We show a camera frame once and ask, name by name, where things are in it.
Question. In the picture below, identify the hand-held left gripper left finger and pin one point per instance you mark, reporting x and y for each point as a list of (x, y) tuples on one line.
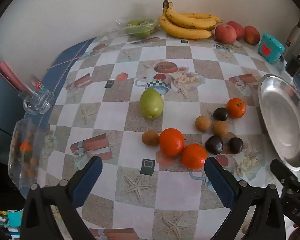
[(87, 180)]

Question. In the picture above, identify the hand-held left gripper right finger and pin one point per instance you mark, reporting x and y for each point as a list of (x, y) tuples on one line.
[(220, 182)]

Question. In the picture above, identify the orange tangerine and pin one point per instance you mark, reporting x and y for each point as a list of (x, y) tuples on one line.
[(193, 156), (236, 108), (171, 142)]

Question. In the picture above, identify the dark purple plum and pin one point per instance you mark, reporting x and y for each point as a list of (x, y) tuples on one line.
[(214, 144), (220, 113), (235, 145)]

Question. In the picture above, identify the silver metal basin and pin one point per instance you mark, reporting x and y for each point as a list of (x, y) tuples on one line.
[(280, 120)]

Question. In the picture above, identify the brown longan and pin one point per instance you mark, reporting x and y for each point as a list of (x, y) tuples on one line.
[(203, 123), (220, 128), (150, 138)]

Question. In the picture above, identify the green pear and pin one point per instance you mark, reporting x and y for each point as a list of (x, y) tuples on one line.
[(151, 103)]

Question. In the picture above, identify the clear glass mug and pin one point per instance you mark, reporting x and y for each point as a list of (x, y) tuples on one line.
[(37, 100)]

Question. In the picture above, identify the black power adapter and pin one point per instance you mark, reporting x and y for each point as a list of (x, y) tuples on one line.
[(293, 66)]

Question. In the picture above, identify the teal box with red patch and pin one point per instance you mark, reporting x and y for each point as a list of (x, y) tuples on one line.
[(271, 48)]

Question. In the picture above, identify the checkered printed tablecloth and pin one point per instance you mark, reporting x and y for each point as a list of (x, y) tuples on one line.
[(130, 62)]

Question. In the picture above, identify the pink strip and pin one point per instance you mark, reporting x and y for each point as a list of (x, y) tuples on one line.
[(11, 76)]

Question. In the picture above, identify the red apple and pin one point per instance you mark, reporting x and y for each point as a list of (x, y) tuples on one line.
[(225, 33), (237, 27), (252, 35)]

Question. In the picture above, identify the clear plastic clamshell container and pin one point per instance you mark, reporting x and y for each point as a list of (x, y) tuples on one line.
[(120, 30)]

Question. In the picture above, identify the yellow banana bunch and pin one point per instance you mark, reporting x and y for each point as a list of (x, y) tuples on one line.
[(187, 31)]

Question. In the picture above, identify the small green fruit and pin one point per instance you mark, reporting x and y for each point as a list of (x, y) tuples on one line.
[(133, 23), (143, 33)]

